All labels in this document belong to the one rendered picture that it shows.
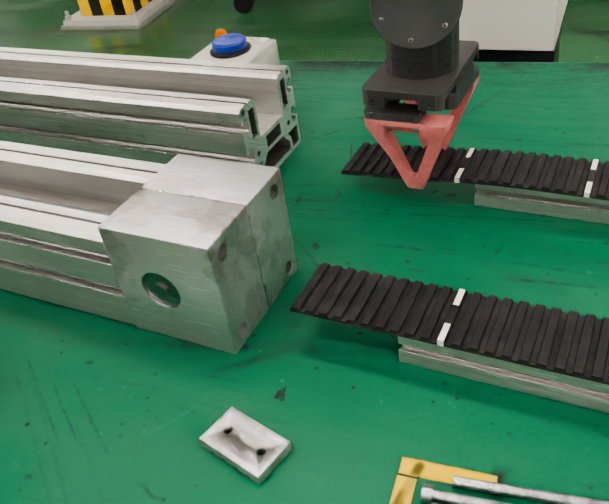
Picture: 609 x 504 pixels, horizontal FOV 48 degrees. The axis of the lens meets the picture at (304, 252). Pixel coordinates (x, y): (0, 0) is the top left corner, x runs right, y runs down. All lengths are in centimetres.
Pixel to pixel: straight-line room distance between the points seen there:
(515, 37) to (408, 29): 44
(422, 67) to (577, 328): 22
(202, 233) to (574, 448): 26
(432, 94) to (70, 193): 31
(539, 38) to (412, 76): 36
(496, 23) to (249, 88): 33
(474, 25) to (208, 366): 56
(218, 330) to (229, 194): 9
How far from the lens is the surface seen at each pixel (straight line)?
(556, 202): 60
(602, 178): 59
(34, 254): 56
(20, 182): 66
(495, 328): 45
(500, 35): 89
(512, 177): 58
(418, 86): 54
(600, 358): 44
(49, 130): 79
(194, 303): 48
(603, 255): 56
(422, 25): 46
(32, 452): 49
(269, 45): 82
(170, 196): 50
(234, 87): 70
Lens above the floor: 113
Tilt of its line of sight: 37 degrees down
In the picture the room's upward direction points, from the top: 10 degrees counter-clockwise
